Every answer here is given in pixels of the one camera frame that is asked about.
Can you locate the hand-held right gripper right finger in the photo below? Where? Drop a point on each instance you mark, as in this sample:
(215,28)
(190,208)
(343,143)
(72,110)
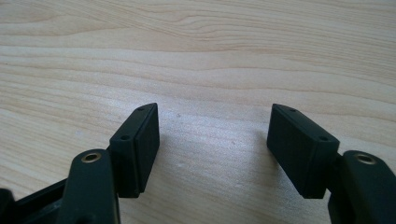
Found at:
(300,149)

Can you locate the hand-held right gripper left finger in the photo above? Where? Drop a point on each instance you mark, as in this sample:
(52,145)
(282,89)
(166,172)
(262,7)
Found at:
(134,152)

